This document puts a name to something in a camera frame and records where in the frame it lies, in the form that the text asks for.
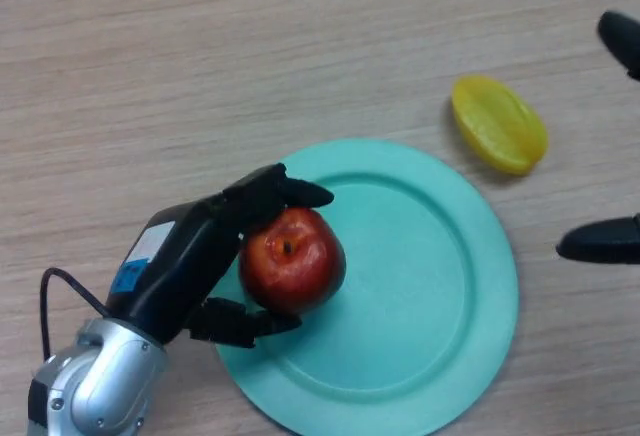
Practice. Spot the green round plate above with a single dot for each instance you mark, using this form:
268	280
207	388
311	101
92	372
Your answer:
400	281

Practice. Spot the yellow starfruit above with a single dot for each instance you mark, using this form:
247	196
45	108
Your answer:
499	124

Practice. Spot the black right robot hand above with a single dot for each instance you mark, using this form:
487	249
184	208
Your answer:
617	41

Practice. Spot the red apple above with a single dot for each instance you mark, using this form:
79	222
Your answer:
295	261

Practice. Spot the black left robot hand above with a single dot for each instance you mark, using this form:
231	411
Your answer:
180	261

